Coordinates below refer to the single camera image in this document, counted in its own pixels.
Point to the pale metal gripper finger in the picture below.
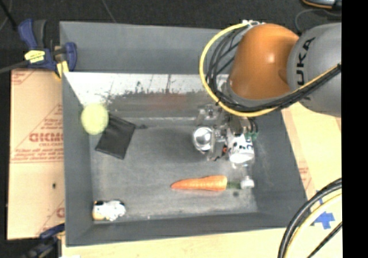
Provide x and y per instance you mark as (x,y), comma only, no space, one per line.
(213,147)
(224,144)

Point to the shiny clear glass cup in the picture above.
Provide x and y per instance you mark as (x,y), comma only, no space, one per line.
(202,139)

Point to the clear plastic bottle, spotted label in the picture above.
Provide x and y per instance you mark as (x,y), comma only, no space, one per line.
(243,150)

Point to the orange toy carrot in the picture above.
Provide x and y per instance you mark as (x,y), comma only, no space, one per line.
(201,183)

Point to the grey metal bin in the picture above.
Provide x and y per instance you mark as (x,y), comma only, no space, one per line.
(172,170)

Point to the black cloth pouch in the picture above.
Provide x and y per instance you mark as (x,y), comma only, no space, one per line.
(116,139)

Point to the yellow-green ball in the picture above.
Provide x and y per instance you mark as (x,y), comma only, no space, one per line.
(95,119)

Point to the white black spotted toy animal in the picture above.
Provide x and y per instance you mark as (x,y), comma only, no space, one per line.
(109,210)

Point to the brown cardboard board, red print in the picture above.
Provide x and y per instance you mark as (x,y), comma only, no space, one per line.
(31,142)

